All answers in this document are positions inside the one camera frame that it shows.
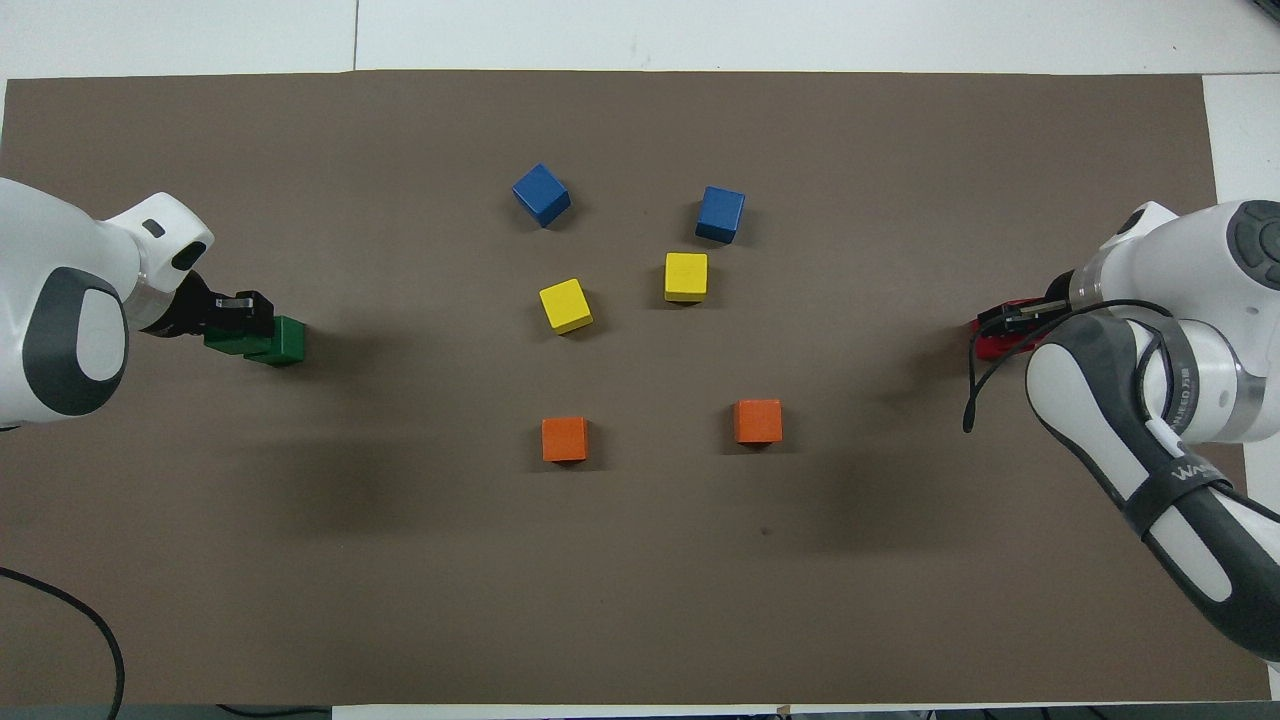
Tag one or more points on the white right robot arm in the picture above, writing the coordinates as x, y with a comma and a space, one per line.
1200, 270

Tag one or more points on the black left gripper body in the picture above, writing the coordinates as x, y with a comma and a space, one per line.
185, 310

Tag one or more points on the yellow wooden cube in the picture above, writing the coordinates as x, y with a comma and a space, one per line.
686, 275
565, 305

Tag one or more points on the orange wooden cube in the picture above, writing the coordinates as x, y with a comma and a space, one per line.
758, 421
565, 438

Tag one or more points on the blue wooden cube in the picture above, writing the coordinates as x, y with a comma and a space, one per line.
541, 195
720, 212

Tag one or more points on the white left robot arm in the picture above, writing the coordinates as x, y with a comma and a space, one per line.
50, 260

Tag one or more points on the red wooden cube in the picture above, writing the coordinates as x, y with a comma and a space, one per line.
1015, 341
985, 351

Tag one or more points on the brown table mat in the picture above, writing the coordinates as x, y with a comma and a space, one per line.
640, 580

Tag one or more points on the green wooden cube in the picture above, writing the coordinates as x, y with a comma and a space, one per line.
285, 342
225, 344

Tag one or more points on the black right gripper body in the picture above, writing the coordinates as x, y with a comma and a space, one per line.
1060, 298

